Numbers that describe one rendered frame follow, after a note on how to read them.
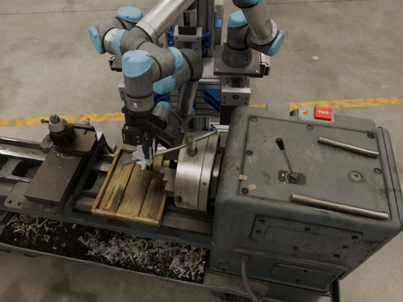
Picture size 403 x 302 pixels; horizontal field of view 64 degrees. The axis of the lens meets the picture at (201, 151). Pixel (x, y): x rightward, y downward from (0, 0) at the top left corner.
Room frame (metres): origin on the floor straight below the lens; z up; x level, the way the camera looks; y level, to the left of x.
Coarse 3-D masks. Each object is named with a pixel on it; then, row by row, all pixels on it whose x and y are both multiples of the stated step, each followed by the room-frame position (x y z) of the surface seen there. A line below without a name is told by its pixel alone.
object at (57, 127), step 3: (60, 117) 0.93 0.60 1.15; (63, 120) 0.92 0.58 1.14; (66, 120) 0.93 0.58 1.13; (51, 123) 0.90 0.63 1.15; (57, 123) 0.90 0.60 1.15; (60, 123) 0.90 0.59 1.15; (48, 126) 0.90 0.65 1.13; (51, 126) 0.89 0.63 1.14; (54, 126) 0.89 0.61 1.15; (57, 126) 0.89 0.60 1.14; (60, 126) 0.89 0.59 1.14; (63, 126) 0.90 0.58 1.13; (66, 126) 0.90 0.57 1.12; (51, 129) 0.88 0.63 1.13; (54, 129) 0.88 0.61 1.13; (57, 129) 0.88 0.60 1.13; (60, 129) 0.88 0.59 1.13; (63, 129) 0.89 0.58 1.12
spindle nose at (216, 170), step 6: (216, 150) 0.74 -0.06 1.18; (222, 150) 0.74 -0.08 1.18; (216, 156) 0.71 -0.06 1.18; (222, 156) 0.72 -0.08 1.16; (216, 162) 0.68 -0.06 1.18; (216, 168) 0.66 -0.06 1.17; (216, 174) 0.64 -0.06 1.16; (216, 180) 0.63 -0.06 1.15; (210, 186) 0.61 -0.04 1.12; (216, 186) 0.61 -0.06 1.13; (210, 192) 0.61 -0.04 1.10
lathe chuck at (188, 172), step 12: (192, 132) 0.79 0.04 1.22; (204, 132) 0.80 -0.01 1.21; (204, 144) 0.72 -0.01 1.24; (180, 156) 0.67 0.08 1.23; (192, 156) 0.67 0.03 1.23; (180, 168) 0.64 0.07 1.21; (192, 168) 0.63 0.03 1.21; (180, 180) 0.61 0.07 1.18; (192, 180) 0.60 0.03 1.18; (180, 192) 0.58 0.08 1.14; (192, 192) 0.58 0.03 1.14; (180, 204) 0.57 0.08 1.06; (192, 204) 0.56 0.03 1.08
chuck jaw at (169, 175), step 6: (162, 168) 0.71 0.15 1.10; (168, 168) 0.71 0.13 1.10; (162, 174) 0.68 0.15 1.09; (168, 174) 0.68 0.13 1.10; (174, 174) 0.68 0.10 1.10; (168, 180) 0.65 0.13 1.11; (174, 180) 0.65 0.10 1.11; (168, 186) 0.62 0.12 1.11; (174, 186) 0.62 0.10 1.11; (168, 192) 0.60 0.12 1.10; (180, 198) 0.58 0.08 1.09
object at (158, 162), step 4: (156, 156) 0.75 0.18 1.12; (160, 156) 0.75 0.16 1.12; (156, 160) 0.74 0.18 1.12; (160, 160) 0.74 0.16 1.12; (164, 160) 0.74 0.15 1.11; (168, 160) 0.74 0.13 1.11; (172, 160) 0.77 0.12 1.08; (152, 164) 0.73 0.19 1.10; (156, 164) 0.72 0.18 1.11; (160, 164) 0.72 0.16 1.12; (164, 164) 0.73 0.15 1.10; (168, 164) 0.73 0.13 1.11; (172, 164) 0.76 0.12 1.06; (148, 168) 0.72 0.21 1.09; (152, 168) 0.72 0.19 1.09; (156, 168) 0.71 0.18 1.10; (160, 168) 0.71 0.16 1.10; (156, 172) 0.71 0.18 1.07
